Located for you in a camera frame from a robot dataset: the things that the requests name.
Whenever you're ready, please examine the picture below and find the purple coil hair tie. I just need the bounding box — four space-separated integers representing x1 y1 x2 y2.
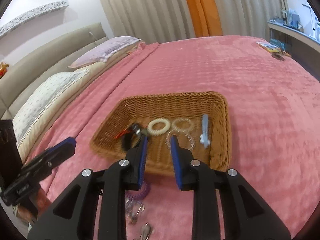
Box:
125 180 151 201

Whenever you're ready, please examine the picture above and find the light blue hair clip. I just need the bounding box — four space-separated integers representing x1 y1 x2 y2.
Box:
200 114 210 148

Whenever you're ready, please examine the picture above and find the black smart watch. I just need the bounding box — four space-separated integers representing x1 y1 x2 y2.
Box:
121 122 149 152

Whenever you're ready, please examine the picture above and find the clear beaded bracelet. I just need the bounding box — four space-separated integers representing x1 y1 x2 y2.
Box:
171 118 195 133

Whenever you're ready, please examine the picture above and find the cream coil hair tie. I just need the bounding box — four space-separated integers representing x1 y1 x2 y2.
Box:
146 117 170 136

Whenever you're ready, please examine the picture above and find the person left hand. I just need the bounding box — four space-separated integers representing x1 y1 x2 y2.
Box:
16 188 52 224

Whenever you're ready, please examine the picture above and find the white floral pillow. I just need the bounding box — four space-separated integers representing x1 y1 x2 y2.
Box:
11 68 91 145

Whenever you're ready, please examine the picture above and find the brown wicker basket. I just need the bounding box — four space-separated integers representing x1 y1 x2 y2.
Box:
91 92 232 176

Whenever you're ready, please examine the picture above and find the beige padded headboard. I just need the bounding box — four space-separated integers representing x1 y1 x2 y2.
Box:
1 23 108 119

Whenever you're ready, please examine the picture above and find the pink bed blanket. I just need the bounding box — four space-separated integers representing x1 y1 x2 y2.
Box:
22 35 320 240

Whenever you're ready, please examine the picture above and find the lilac pillow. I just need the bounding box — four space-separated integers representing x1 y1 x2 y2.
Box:
69 36 145 69

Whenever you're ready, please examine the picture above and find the yellow packet on bed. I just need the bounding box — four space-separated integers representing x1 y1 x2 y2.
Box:
257 42 282 53

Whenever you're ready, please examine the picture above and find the white desk shelf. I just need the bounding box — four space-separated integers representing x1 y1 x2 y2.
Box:
268 20 319 81

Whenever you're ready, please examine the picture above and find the beige curtain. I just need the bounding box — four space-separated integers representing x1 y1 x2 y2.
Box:
100 0 288 43

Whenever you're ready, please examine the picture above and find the orange curtain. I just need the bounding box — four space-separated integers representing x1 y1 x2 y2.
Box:
186 0 222 37

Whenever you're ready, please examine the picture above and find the white decorative wall shelf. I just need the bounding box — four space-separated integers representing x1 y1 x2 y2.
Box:
0 0 69 38

